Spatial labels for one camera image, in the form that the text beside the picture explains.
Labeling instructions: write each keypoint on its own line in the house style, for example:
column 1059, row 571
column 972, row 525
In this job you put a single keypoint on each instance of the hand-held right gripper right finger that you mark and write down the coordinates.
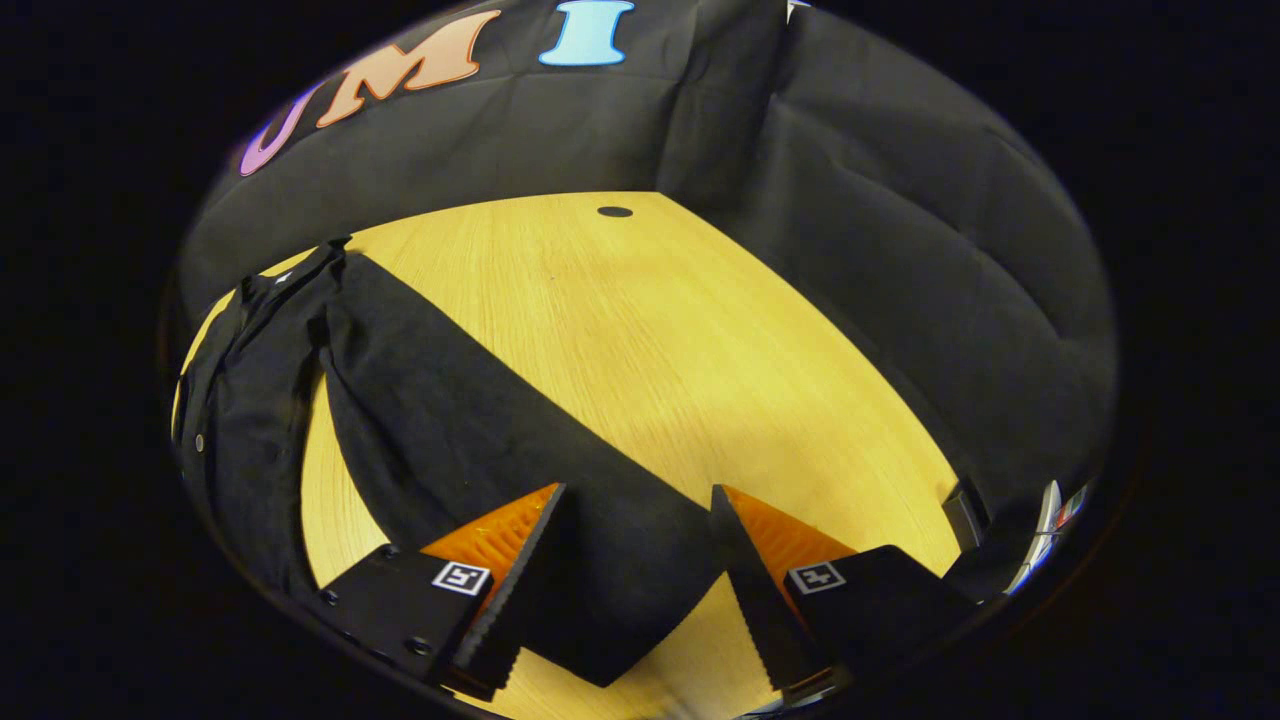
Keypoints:
column 760, row 600

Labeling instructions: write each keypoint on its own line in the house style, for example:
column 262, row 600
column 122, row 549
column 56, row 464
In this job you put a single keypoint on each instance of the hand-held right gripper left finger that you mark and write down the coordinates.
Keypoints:
column 520, row 590

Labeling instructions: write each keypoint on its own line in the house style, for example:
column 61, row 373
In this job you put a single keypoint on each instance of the black collared garment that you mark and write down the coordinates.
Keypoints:
column 450, row 430

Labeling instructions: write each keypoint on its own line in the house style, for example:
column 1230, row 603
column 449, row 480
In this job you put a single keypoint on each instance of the black backdrop cloth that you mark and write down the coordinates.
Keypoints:
column 850, row 200

